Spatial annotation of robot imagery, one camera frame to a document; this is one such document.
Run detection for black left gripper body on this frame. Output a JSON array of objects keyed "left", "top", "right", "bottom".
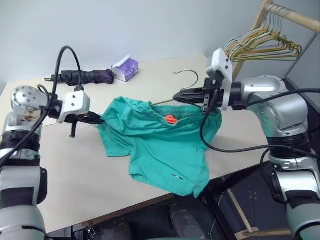
[{"left": 63, "top": 112, "right": 89, "bottom": 139}]

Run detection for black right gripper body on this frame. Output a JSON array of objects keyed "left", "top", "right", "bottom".
[{"left": 201, "top": 77, "right": 225, "bottom": 115}]

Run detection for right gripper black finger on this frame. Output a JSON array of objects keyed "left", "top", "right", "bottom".
[
  {"left": 172, "top": 94, "right": 205, "bottom": 104},
  {"left": 174, "top": 86, "right": 205, "bottom": 99}
]

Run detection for olive green wire hanger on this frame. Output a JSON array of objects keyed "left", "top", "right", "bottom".
[{"left": 149, "top": 69, "right": 201, "bottom": 106}]

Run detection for green shorts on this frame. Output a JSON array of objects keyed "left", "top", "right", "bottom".
[{"left": 96, "top": 96, "right": 223, "bottom": 200}]

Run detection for black folded umbrella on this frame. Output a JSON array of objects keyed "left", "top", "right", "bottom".
[{"left": 44, "top": 68, "right": 116, "bottom": 87}]

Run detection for purple tissue pack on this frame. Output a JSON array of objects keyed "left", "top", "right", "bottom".
[{"left": 110, "top": 54, "right": 140, "bottom": 82}]

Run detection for wooden clothes rack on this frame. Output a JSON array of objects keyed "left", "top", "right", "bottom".
[{"left": 233, "top": 0, "right": 320, "bottom": 82}]

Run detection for dark rounded shape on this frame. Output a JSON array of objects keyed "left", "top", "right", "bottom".
[
  {"left": 106, "top": 221, "right": 134, "bottom": 240},
  {"left": 169, "top": 203, "right": 204, "bottom": 240}
]

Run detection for black floor platform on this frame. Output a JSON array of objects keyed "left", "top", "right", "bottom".
[{"left": 206, "top": 162, "right": 291, "bottom": 240}]

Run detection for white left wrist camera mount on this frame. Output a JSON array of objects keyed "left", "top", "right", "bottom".
[{"left": 56, "top": 90, "right": 91, "bottom": 125}]

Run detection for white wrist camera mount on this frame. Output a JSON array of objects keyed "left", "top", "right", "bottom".
[
  {"left": 56, "top": 90, "right": 91, "bottom": 125},
  {"left": 205, "top": 48, "right": 235, "bottom": 111}
]

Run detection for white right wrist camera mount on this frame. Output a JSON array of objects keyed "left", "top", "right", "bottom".
[{"left": 205, "top": 48, "right": 235, "bottom": 111}]

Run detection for white wire hanger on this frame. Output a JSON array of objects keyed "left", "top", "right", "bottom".
[{"left": 223, "top": 4, "right": 288, "bottom": 60}]

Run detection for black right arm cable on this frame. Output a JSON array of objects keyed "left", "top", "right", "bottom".
[{"left": 201, "top": 88, "right": 320, "bottom": 176}]

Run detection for orange wire hanger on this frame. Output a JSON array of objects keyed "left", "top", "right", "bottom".
[{"left": 233, "top": 8, "right": 302, "bottom": 59}]

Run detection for wooden floor frame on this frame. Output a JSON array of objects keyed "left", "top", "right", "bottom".
[{"left": 224, "top": 187, "right": 294, "bottom": 240}]

